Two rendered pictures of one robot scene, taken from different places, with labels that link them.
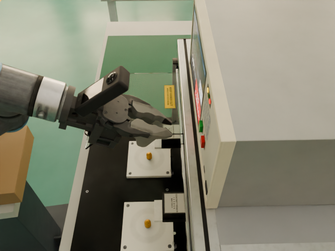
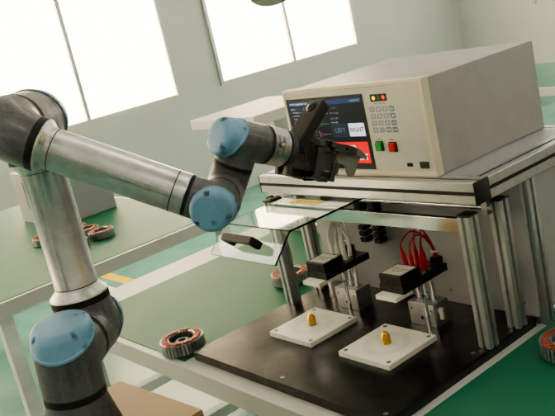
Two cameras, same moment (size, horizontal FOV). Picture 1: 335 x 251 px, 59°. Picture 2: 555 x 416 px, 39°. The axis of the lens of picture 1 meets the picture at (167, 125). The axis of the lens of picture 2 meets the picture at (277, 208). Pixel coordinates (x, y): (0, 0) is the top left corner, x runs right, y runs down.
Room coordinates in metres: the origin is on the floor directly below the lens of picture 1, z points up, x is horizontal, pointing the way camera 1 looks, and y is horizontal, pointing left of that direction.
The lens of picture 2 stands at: (-0.84, 1.09, 1.51)
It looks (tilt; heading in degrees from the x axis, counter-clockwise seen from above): 14 degrees down; 325
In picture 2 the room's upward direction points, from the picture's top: 13 degrees counter-clockwise
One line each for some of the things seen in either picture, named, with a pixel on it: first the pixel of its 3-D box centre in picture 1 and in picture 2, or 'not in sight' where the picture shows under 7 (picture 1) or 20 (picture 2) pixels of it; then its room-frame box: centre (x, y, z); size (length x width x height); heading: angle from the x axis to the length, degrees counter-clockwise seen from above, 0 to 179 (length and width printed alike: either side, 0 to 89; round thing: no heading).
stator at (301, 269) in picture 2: not in sight; (290, 276); (0.95, -0.16, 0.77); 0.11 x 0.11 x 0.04
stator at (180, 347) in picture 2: not in sight; (182, 342); (0.87, 0.27, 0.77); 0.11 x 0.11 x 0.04
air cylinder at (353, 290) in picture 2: not in sight; (353, 295); (0.59, -0.08, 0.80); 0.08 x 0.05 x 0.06; 1
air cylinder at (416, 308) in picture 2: not in sight; (429, 309); (0.35, -0.09, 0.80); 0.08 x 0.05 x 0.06; 1
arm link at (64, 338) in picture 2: not in sight; (67, 352); (0.54, 0.66, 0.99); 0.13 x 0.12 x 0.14; 138
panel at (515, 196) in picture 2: not in sight; (410, 237); (0.48, -0.19, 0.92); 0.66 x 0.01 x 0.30; 1
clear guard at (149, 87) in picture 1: (147, 107); (293, 223); (0.58, 0.06, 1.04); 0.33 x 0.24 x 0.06; 91
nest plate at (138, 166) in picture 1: (149, 158); (313, 326); (0.59, 0.06, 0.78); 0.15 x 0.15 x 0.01; 1
